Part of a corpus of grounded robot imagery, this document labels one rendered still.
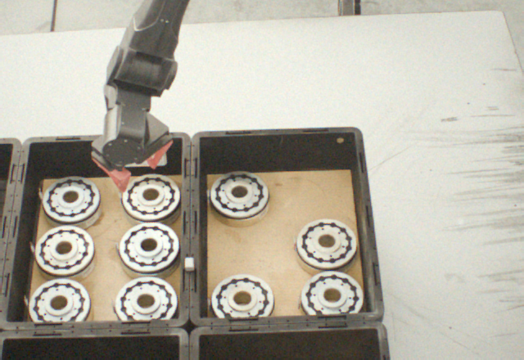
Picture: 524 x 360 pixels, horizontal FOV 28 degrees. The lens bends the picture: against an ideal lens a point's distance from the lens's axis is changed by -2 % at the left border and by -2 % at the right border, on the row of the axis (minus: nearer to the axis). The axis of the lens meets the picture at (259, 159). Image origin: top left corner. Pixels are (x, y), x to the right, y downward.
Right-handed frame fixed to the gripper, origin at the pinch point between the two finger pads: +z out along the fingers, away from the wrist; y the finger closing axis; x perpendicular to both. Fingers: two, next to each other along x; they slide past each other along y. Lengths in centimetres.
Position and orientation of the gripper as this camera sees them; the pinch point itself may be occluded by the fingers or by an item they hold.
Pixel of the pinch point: (136, 174)
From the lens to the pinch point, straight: 162.5
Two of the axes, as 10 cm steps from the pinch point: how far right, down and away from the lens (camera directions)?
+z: 0.0, 6.3, 7.7
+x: -7.3, -5.3, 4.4
